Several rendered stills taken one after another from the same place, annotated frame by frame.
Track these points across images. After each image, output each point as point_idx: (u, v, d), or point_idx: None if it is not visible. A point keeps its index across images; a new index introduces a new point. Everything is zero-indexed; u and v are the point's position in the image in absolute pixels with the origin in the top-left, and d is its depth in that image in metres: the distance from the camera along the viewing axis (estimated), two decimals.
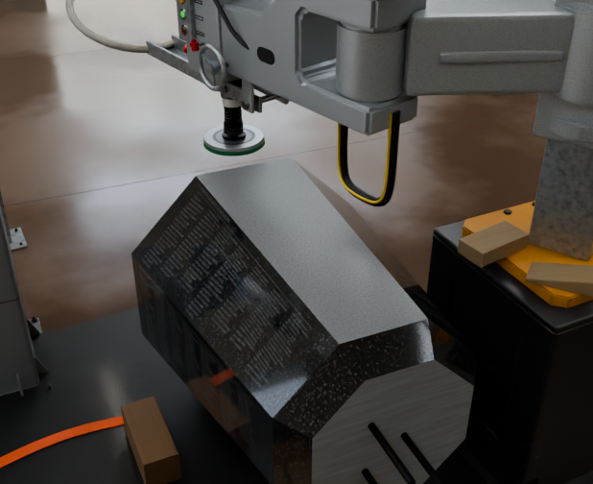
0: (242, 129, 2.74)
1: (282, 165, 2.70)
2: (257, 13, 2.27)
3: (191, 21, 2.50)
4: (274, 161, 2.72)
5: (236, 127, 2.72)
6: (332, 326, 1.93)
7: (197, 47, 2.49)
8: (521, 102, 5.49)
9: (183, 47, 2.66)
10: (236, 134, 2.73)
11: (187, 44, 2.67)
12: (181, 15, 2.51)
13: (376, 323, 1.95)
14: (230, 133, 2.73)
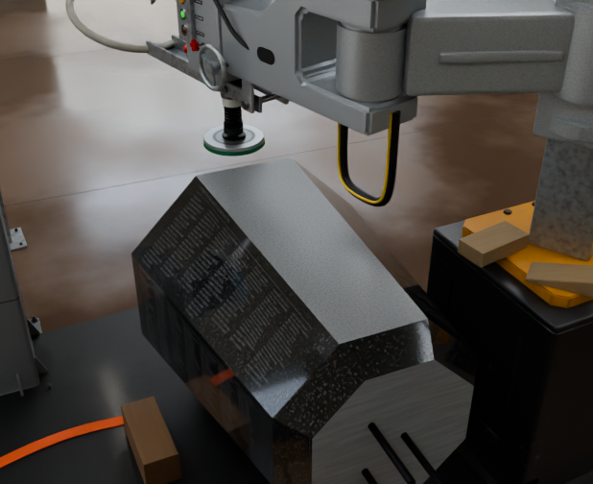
0: (242, 129, 2.74)
1: (282, 165, 2.70)
2: (257, 13, 2.27)
3: (191, 21, 2.50)
4: (274, 161, 2.72)
5: (236, 127, 2.72)
6: (332, 326, 1.93)
7: (197, 47, 2.49)
8: (521, 102, 5.49)
9: (183, 47, 2.66)
10: (236, 134, 2.73)
11: (187, 44, 2.67)
12: (181, 15, 2.51)
13: (376, 323, 1.95)
14: (230, 133, 2.73)
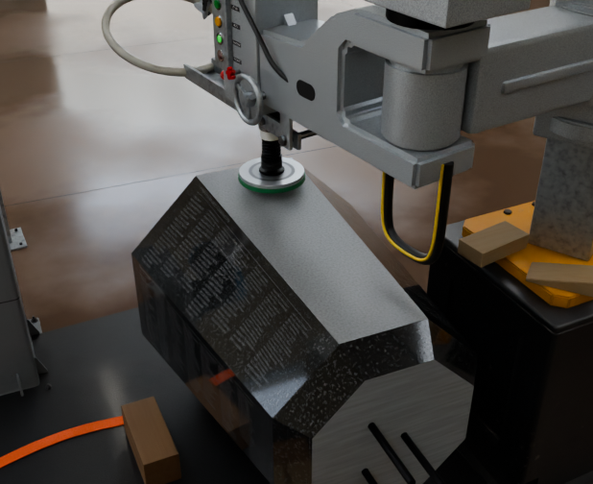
0: (280, 163, 2.51)
1: None
2: (298, 43, 2.04)
3: (227, 47, 2.28)
4: None
5: (274, 161, 2.49)
6: (332, 326, 1.93)
7: (233, 76, 2.27)
8: None
9: (221, 73, 2.45)
10: (273, 169, 2.50)
11: None
12: (218, 40, 2.29)
13: (376, 323, 1.95)
14: (268, 168, 2.50)
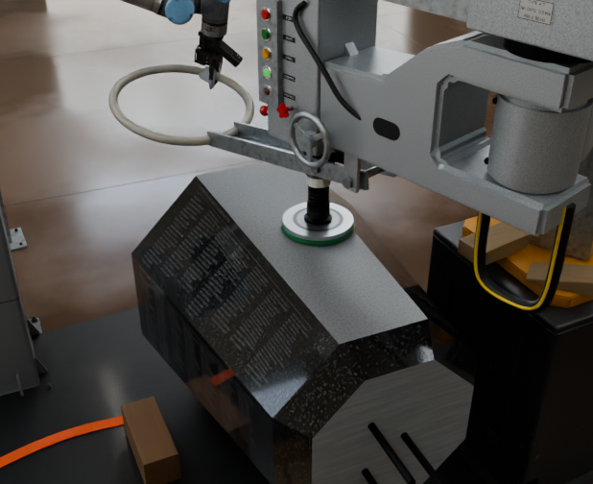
0: (329, 210, 2.30)
1: (282, 165, 2.70)
2: (376, 78, 1.82)
3: (277, 82, 2.03)
4: None
5: (323, 209, 2.27)
6: (332, 326, 1.93)
7: (286, 113, 2.03)
8: None
9: (260, 108, 2.20)
10: (322, 218, 2.29)
11: (265, 105, 2.20)
12: (266, 75, 2.05)
13: (376, 323, 1.95)
14: (316, 217, 2.28)
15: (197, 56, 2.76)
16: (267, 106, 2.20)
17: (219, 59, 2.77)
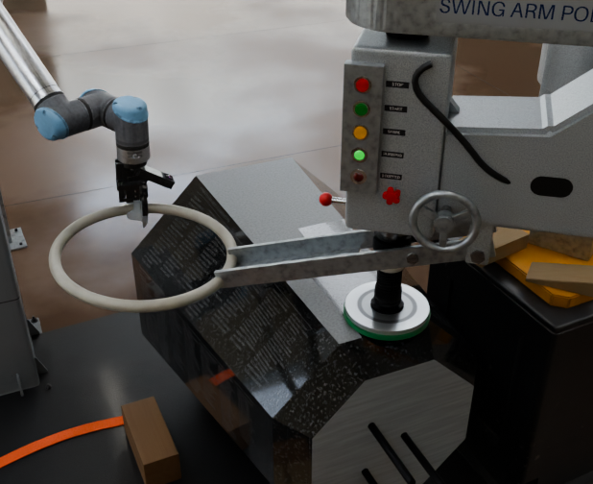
0: None
1: (282, 165, 2.70)
2: (534, 133, 1.56)
3: (377, 163, 1.63)
4: (274, 161, 2.72)
5: (400, 293, 1.93)
6: (332, 326, 1.93)
7: (398, 198, 1.64)
8: None
9: (323, 198, 1.75)
10: (399, 302, 1.94)
11: (325, 192, 1.76)
12: (359, 157, 1.62)
13: None
14: (394, 304, 1.93)
15: (120, 194, 2.18)
16: (328, 193, 1.76)
17: None
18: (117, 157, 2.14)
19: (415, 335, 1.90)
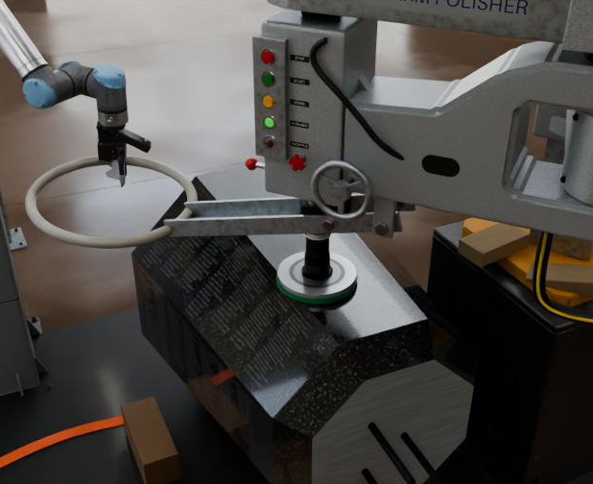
0: (329, 261, 2.08)
1: None
2: (423, 112, 1.65)
3: (286, 131, 1.77)
4: None
5: (326, 261, 2.05)
6: (332, 326, 1.93)
7: (303, 165, 1.77)
8: None
9: (248, 162, 1.91)
10: (326, 271, 2.06)
11: (251, 157, 1.91)
12: (269, 125, 1.77)
13: (376, 323, 1.95)
14: (320, 271, 2.05)
15: (100, 153, 2.42)
16: (254, 158, 1.91)
17: (125, 149, 2.45)
18: (98, 120, 2.38)
19: (286, 295, 2.04)
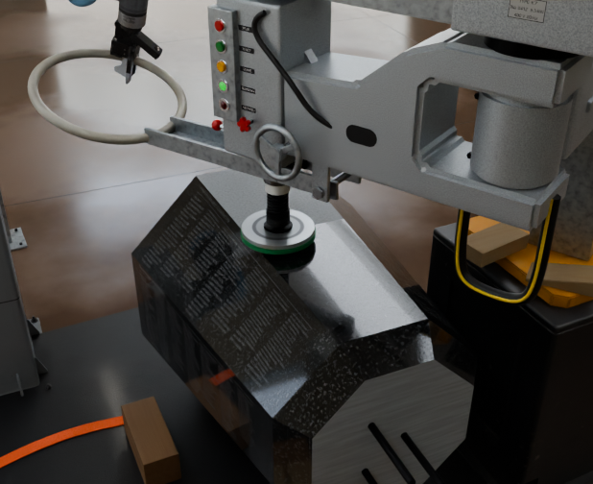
0: (290, 217, 2.23)
1: None
2: (347, 84, 1.78)
3: (236, 95, 1.96)
4: None
5: (284, 216, 2.21)
6: (332, 326, 1.93)
7: (249, 127, 1.96)
8: None
9: (213, 123, 2.11)
10: (284, 226, 2.22)
11: (217, 119, 2.11)
12: (222, 88, 1.96)
13: (376, 323, 1.95)
14: (277, 225, 2.21)
15: (112, 47, 2.58)
16: (219, 120, 2.11)
17: (137, 50, 2.60)
18: (118, 17, 2.53)
19: None
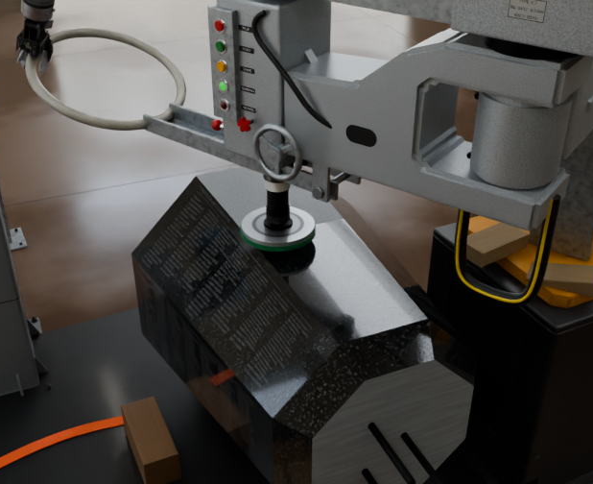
0: (289, 214, 2.23)
1: None
2: (347, 84, 1.78)
3: (236, 95, 1.96)
4: None
5: (284, 213, 2.20)
6: (332, 326, 1.93)
7: (249, 127, 1.96)
8: None
9: (213, 123, 2.11)
10: (284, 223, 2.22)
11: (217, 119, 2.12)
12: (222, 88, 1.96)
13: (376, 323, 1.95)
14: (277, 222, 2.21)
15: (36, 51, 2.31)
16: (219, 120, 2.11)
17: None
18: (32, 19, 2.24)
19: (284, 251, 2.17)
